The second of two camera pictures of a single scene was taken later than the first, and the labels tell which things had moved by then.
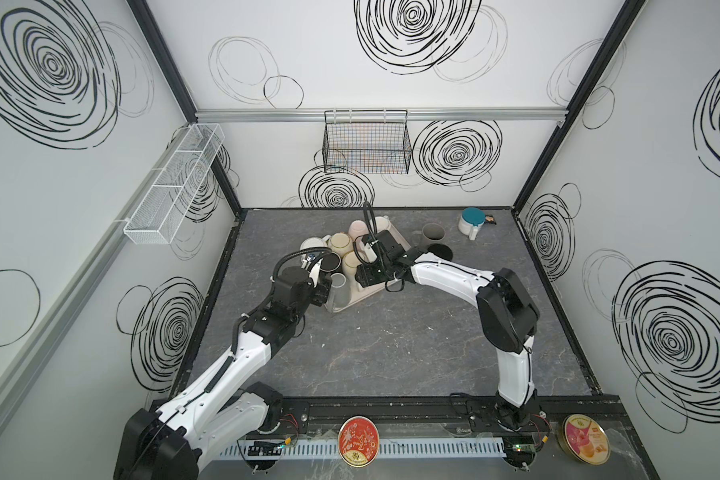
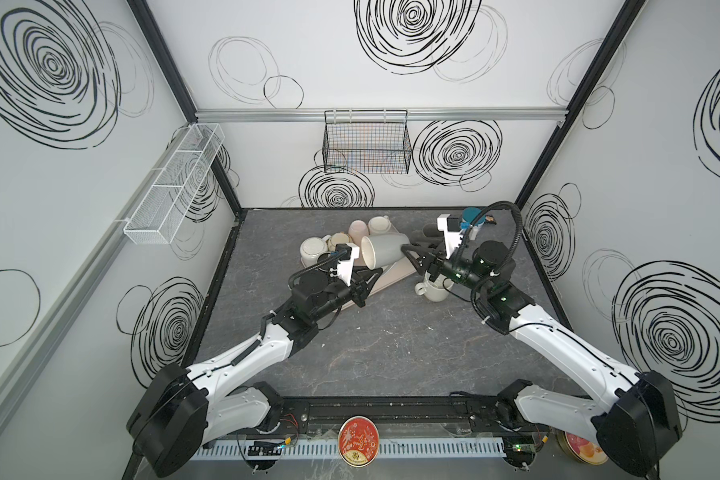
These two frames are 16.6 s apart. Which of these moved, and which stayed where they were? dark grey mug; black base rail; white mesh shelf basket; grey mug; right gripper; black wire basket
Moved: right gripper; grey mug
Stayed: white mesh shelf basket; dark grey mug; black wire basket; black base rail
